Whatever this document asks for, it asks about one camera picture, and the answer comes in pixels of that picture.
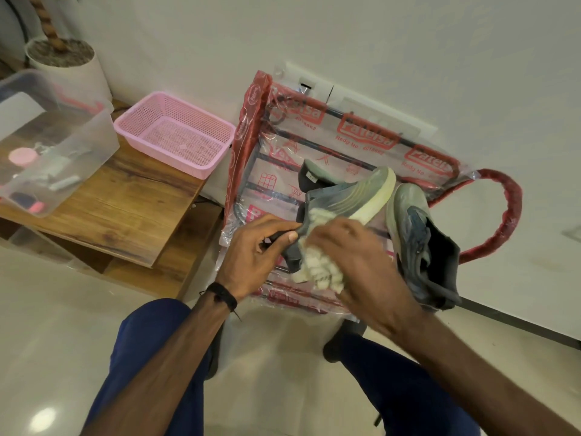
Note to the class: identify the person's left hand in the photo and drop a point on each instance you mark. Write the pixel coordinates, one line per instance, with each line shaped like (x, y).
(247, 258)

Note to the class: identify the person's right hand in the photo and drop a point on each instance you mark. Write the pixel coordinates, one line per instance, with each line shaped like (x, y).
(367, 272)

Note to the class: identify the person's left thumb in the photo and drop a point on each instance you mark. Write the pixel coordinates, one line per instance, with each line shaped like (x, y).
(286, 240)

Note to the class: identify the person's right fingers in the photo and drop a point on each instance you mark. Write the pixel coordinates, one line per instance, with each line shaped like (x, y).
(333, 231)

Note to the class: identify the grey green sneaker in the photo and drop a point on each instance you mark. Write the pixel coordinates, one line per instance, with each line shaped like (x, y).
(417, 240)
(345, 199)

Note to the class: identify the white cleaning cloth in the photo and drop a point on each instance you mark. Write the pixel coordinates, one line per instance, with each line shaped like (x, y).
(317, 265)

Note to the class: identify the person's right forearm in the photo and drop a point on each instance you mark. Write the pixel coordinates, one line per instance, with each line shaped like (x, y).
(472, 372)

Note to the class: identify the person's left forearm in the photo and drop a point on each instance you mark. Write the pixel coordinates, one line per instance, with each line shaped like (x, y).
(168, 363)

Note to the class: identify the black wristband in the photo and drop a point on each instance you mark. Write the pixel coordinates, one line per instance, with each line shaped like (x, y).
(224, 295)

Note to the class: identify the plastic-wrapped metal rack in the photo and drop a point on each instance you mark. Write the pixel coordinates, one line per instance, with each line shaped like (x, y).
(281, 145)

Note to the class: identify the person's black right shoe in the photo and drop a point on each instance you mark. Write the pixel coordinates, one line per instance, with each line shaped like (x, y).
(338, 345)

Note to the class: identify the pink plastic basket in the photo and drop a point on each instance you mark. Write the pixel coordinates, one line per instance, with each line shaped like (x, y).
(174, 131)

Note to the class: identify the wooden low table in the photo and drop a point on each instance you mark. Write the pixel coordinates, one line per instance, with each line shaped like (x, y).
(131, 208)

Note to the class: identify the person's right leg blue trousers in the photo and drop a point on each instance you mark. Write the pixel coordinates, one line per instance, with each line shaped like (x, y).
(399, 385)

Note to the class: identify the person's leg blue trousers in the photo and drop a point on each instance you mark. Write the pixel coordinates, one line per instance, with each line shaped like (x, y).
(136, 326)
(399, 385)

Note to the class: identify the person's left leg blue trousers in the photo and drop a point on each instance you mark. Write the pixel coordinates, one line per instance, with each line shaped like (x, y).
(136, 326)

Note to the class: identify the clear plastic storage box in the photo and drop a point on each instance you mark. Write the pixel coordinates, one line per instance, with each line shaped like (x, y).
(59, 145)

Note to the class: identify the pink round container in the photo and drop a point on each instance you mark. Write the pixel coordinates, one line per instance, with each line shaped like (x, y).
(22, 156)

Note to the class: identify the white plant pot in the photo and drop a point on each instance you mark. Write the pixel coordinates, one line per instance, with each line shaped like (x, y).
(68, 68)

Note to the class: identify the brown plant trunk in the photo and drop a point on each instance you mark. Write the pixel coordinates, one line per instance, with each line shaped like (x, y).
(50, 22)

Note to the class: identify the white wall socket plate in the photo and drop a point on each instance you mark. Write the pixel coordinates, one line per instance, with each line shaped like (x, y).
(363, 102)

